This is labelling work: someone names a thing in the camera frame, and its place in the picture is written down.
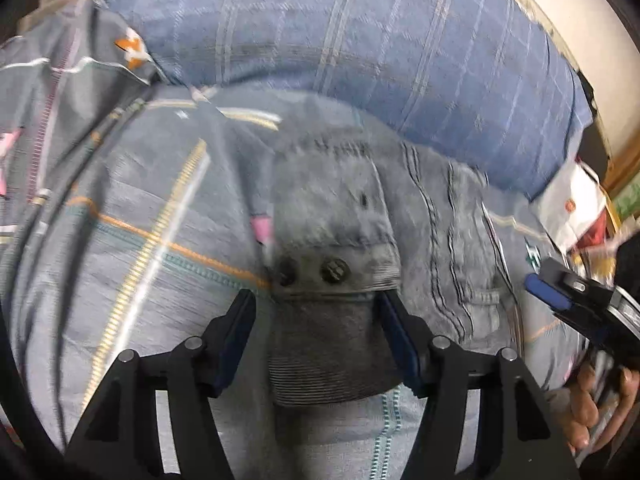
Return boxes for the person's right hand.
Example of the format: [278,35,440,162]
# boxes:
[565,357,640,456]

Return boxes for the grey denim pants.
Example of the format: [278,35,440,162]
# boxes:
[265,130,531,408]

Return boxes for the grey printed bedsheet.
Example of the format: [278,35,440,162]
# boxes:
[0,0,601,480]

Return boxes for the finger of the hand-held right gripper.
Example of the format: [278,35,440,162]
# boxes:
[525,258,613,331]

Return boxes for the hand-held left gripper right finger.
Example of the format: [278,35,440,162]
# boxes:
[380,291,581,480]

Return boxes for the brown wooden headboard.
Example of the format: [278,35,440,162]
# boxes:
[597,125,640,201]

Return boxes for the black cable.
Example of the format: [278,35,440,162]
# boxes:
[5,97,153,321]

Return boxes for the green box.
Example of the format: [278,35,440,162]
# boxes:
[612,180,640,221]

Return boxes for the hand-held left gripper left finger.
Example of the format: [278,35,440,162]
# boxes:
[65,289,257,480]

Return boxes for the white plastic bag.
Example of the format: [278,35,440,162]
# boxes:
[530,160,613,256]

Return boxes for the red packet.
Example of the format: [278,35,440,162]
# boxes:
[570,210,623,276]

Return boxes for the blue striped pillow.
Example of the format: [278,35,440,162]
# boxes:
[85,0,593,201]

